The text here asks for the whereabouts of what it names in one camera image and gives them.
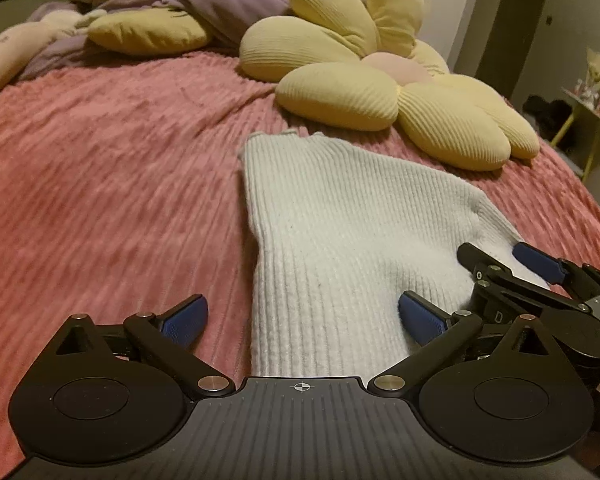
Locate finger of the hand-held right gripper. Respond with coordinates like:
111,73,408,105
456,242,594,329
512,242,600,304

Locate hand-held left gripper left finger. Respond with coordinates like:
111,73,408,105
55,294,236,396

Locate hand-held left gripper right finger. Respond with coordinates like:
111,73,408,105
369,290,563,396

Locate white knit sweater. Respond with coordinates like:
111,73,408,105
237,130,551,378

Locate dark cloth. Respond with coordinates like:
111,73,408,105
522,95,576,148

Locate yellow-green side table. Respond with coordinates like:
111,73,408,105
550,87,600,183

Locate pink ribbed blanket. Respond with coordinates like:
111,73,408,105
0,49,600,476

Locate cream wrapped bouquet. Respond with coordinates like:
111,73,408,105
575,47,600,116

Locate yellow flower cushion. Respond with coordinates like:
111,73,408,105
239,0,541,172

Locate yellow pillow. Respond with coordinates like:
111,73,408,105
86,9,213,57

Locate purple duvet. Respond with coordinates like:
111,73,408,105
17,0,368,81

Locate cream plush pillow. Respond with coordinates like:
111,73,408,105
0,10,108,106

